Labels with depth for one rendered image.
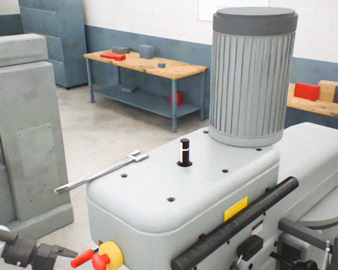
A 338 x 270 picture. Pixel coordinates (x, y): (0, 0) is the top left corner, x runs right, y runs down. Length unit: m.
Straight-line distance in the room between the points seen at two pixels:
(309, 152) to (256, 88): 0.44
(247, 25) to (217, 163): 0.32
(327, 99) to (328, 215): 3.51
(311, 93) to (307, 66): 0.70
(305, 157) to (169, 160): 0.53
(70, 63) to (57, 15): 0.91
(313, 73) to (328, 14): 0.70
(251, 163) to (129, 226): 0.34
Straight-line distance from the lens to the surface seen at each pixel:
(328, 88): 4.83
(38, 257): 1.41
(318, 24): 5.34
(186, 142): 0.90
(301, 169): 1.27
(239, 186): 0.90
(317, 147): 1.41
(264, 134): 1.02
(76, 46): 8.31
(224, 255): 0.99
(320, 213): 1.43
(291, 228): 1.21
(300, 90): 4.88
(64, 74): 8.27
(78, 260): 0.96
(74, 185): 0.86
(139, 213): 0.77
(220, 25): 0.98
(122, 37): 7.68
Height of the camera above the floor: 2.32
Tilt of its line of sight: 24 degrees down
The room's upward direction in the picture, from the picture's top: straight up
